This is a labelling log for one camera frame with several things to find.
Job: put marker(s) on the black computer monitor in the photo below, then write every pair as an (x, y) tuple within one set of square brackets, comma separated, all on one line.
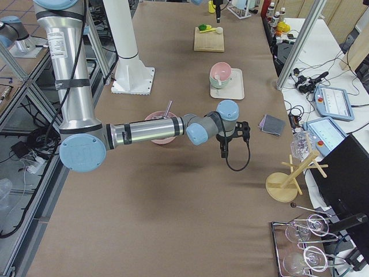
[(345, 188)]

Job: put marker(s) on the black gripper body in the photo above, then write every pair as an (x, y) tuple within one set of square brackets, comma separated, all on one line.
[(218, 6), (223, 141)]

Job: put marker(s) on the white ceramic spoon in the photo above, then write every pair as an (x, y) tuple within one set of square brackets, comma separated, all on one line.
[(219, 84)]

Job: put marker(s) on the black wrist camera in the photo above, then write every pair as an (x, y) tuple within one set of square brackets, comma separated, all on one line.
[(242, 129)]

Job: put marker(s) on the aluminium frame post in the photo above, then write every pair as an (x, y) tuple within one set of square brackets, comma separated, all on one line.
[(304, 33)]

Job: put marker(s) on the bamboo cutting board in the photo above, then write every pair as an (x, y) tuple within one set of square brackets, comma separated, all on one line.
[(208, 42)]

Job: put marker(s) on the upper wine glass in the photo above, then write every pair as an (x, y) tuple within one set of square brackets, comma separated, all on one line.
[(301, 230)]

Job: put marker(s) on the small pink bowl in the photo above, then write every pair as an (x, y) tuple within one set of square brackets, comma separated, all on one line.
[(222, 69)]

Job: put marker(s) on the white rabbit print tray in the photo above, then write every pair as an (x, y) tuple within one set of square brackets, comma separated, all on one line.
[(231, 89)]

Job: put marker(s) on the wine glass rack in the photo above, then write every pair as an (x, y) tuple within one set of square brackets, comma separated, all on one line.
[(311, 245)]

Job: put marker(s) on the top green bowl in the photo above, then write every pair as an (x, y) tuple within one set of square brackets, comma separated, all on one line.
[(213, 82)]

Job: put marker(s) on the blue teach pendant tablet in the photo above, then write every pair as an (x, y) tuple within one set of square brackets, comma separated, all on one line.
[(333, 102)]

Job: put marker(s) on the yellow plastic knife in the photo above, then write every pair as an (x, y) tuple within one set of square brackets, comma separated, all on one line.
[(208, 30)]

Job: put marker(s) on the large pink ice bowl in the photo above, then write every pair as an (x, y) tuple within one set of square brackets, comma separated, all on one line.
[(163, 140)]

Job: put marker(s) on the green lime toy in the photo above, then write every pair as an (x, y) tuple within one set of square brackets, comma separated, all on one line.
[(202, 27)]

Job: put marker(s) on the metal ice scoop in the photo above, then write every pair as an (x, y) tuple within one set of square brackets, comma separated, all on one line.
[(164, 114)]

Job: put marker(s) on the grey folded cloth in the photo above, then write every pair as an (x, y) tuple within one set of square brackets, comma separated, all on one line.
[(271, 125)]

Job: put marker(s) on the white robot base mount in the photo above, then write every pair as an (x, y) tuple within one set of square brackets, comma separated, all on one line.
[(131, 75)]

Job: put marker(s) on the wooden mug tree stand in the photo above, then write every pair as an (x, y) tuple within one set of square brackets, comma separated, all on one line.
[(284, 187)]

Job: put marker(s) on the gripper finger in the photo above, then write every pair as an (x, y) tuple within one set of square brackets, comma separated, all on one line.
[(218, 16), (224, 151)]

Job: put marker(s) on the lower wine glass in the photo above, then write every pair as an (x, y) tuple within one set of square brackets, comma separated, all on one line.
[(310, 261)]

